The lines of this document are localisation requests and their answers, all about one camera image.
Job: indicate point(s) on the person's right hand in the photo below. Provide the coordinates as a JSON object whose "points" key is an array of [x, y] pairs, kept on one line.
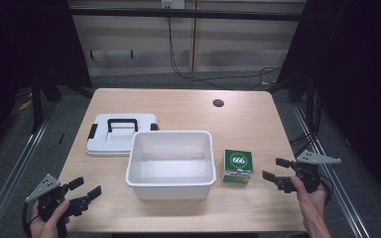
{"points": [[309, 201]]}

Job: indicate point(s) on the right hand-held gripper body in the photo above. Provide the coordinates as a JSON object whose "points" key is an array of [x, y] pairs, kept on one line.
{"points": [[306, 172]]}

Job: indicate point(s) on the black curtain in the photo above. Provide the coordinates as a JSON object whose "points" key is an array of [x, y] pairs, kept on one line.
{"points": [[23, 59], [357, 82]]}

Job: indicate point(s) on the green and white carton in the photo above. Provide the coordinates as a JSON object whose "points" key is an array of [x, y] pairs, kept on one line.
{"points": [[238, 165]]}

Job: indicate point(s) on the white plastic storage box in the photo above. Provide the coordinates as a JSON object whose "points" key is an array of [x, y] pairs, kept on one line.
{"points": [[171, 165]]}

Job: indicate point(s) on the white wall socket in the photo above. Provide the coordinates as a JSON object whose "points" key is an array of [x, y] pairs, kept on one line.
{"points": [[173, 3]]}

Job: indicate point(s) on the black horizontal frame bar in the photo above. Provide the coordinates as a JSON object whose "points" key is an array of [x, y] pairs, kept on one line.
{"points": [[185, 14]]}

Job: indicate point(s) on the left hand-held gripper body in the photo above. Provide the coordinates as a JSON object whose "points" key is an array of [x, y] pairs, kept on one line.
{"points": [[48, 193]]}

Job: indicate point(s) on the person's left hand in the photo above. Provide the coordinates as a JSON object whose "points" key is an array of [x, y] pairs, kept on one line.
{"points": [[48, 224]]}

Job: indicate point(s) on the metal floor rail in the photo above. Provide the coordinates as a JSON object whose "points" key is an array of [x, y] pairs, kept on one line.
{"points": [[13, 175], [337, 191]]}

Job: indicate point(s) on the small black floor piece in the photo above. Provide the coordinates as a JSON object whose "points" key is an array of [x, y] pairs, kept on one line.
{"points": [[61, 138]]}

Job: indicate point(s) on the yellow floor tape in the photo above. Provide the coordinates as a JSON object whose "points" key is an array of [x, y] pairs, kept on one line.
{"points": [[25, 105]]}

